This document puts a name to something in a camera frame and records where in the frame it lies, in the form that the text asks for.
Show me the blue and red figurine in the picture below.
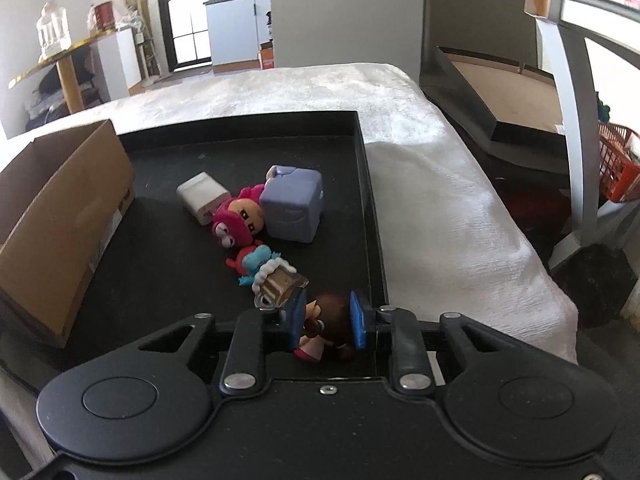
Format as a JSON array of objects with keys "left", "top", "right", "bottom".
[{"left": 226, "top": 242, "right": 286, "bottom": 288}]

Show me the white blanket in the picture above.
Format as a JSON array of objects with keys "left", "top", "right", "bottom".
[{"left": 0, "top": 62, "right": 581, "bottom": 366}]

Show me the grey chair frame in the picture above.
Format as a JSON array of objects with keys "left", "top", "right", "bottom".
[{"left": 522, "top": 0, "right": 640, "bottom": 271}]

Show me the orange plastic basket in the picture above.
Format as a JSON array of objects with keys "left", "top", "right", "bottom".
[{"left": 597, "top": 122, "right": 640, "bottom": 203}]

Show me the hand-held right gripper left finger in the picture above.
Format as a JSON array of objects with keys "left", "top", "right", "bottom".
[{"left": 136, "top": 290, "right": 308, "bottom": 401}]

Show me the toy beer mug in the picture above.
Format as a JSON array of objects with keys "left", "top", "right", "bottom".
[{"left": 252, "top": 258, "right": 311, "bottom": 311}]

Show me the blue toy sofa figurine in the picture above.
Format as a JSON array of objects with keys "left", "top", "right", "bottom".
[{"left": 259, "top": 164, "right": 323, "bottom": 244}]

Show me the white kitchen cabinet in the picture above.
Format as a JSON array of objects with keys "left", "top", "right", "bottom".
[{"left": 204, "top": 0, "right": 273, "bottom": 73}]

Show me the small white cabinet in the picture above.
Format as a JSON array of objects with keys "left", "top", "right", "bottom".
[{"left": 92, "top": 27, "right": 141, "bottom": 98}]

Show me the white charger adapter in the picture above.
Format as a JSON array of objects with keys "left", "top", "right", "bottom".
[{"left": 176, "top": 171, "right": 232, "bottom": 227}]

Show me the white lantern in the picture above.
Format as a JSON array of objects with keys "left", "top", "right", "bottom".
[{"left": 36, "top": 1, "right": 71, "bottom": 58}]

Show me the brown-haired doll figurine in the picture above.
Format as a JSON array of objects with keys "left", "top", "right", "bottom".
[{"left": 294, "top": 292, "right": 358, "bottom": 365}]

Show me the black tray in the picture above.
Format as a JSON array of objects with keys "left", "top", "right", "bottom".
[{"left": 0, "top": 110, "right": 391, "bottom": 411}]

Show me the grey headboard panel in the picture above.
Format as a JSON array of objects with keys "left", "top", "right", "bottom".
[{"left": 420, "top": 0, "right": 538, "bottom": 86}]

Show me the dark bed frame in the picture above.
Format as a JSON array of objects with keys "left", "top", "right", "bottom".
[{"left": 420, "top": 46, "right": 576, "bottom": 176}]

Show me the pink-haired doll figurine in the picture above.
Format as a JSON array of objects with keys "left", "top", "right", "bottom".
[{"left": 210, "top": 183, "right": 267, "bottom": 250}]

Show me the cardboard box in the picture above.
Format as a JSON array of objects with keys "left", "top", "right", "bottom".
[{"left": 0, "top": 119, "right": 136, "bottom": 350}]

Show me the black framed glass door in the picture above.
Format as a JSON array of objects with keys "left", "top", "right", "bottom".
[{"left": 162, "top": 0, "right": 213, "bottom": 68}]

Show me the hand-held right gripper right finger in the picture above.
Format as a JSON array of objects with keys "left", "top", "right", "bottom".
[{"left": 350, "top": 290, "right": 501, "bottom": 396}]

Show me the round gold table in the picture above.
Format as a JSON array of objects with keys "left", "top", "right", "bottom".
[{"left": 7, "top": 30, "right": 121, "bottom": 113}]

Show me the red tin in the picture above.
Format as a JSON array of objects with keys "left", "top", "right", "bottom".
[{"left": 89, "top": 1, "right": 118, "bottom": 36}]

